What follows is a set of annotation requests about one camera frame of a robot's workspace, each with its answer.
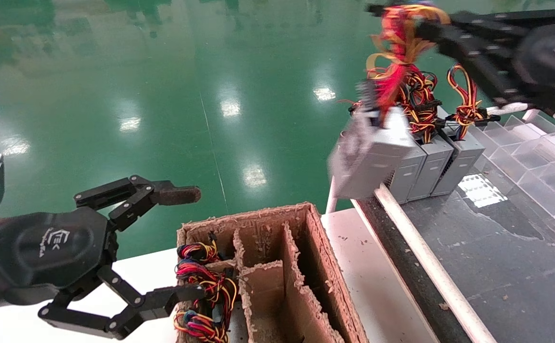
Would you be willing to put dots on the dark grey rubber mat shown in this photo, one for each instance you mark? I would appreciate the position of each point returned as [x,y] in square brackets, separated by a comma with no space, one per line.
[497,247]

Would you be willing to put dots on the clear plastic divider tray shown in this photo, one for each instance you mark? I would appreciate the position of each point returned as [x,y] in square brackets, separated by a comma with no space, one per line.
[535,152]

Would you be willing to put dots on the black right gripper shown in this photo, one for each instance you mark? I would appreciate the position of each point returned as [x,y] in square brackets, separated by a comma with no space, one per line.
[554,62]

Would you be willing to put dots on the brown cardboard divider box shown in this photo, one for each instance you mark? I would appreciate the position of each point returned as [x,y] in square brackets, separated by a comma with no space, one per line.
[325,286]

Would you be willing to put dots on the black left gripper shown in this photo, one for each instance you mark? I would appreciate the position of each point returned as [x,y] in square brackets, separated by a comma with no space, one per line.
[44,247]

